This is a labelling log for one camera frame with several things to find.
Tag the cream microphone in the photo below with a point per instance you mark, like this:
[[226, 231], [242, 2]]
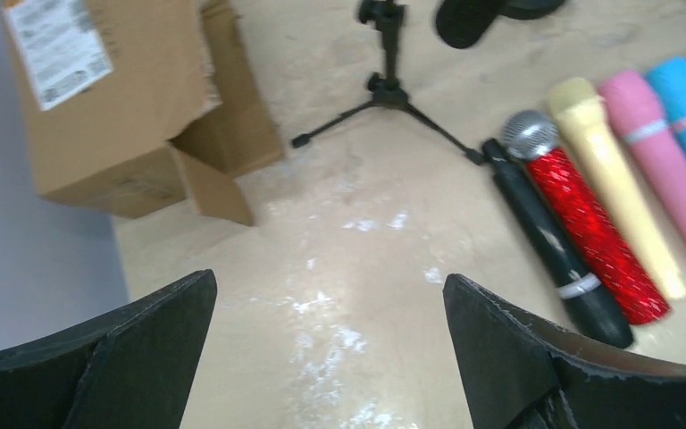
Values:
[[581, 119]]

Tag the brown cardboard box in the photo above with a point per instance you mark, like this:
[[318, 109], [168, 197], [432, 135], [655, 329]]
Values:
[[133, 106]]

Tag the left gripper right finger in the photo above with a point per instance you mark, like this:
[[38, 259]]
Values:
[[519, 370]]

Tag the red glitter microphone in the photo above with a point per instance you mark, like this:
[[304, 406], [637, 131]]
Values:
[[531, 137]]

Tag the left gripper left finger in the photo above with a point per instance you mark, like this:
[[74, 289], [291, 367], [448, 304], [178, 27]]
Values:
[[132, 367]]

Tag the round base microphone stand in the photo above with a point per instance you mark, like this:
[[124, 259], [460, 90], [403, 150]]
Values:
[[528, 10]]

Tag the black glitter microphone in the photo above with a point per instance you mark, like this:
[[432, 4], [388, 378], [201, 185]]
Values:
[[462, 23]]

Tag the tripod microphone stand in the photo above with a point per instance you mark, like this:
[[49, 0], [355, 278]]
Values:
[[387, 17]]

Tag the small black microphone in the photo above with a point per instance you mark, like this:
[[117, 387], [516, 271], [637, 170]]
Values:
[[590, 305]]

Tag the pink microphone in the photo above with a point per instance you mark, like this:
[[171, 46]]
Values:
[[638, 118]]

